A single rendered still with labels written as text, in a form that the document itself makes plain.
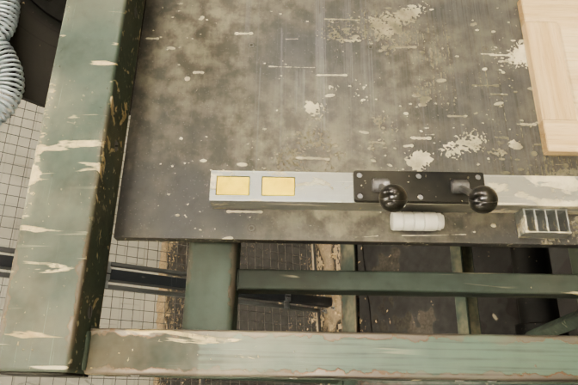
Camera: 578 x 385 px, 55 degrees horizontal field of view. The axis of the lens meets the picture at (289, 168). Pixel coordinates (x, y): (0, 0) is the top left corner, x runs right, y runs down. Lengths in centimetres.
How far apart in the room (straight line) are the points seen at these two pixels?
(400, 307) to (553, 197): 203
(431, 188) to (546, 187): 18
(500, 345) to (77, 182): 63
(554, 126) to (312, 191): 42
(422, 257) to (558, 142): 188
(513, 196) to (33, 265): 70
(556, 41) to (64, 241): 88
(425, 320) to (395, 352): 198
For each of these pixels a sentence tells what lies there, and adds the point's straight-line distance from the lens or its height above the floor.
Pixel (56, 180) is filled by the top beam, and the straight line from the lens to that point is 85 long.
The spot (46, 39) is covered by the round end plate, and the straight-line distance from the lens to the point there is 151.
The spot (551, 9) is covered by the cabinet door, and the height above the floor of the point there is 119.
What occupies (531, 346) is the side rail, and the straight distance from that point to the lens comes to 86.
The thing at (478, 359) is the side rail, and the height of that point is 138.
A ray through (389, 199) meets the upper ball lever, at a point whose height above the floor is 155.
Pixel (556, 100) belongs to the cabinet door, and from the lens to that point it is 104.
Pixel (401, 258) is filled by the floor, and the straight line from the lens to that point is 292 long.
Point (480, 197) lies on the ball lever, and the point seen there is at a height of 145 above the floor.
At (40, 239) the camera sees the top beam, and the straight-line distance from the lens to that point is 83.
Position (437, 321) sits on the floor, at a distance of 273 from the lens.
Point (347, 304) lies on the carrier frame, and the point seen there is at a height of 78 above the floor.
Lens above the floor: 203
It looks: 31 degrees down
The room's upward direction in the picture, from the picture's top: 75 degrees counter-clockwise
